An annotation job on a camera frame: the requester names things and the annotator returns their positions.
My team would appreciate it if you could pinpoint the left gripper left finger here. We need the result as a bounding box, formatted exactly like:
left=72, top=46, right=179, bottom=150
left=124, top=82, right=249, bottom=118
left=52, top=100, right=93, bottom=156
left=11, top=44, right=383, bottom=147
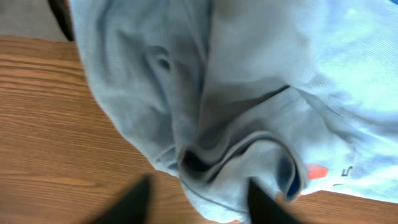
left=90, top=175, right=152, bottom=224

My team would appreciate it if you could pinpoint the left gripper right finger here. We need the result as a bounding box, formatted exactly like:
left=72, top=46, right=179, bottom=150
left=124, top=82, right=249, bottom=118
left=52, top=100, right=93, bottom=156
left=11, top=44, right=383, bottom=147
left=247, top=179, right=302, bottom=224

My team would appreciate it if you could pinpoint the light blue printed t-shirt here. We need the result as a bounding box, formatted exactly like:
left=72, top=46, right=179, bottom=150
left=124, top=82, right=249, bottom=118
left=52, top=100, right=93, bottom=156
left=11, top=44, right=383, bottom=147
left=70, top=0, right=397, bottom=223

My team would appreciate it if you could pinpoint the grey folded garment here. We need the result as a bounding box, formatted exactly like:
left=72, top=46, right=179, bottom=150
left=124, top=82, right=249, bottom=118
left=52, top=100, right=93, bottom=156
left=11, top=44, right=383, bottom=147
left=1, top=0, right=70, bottom=42

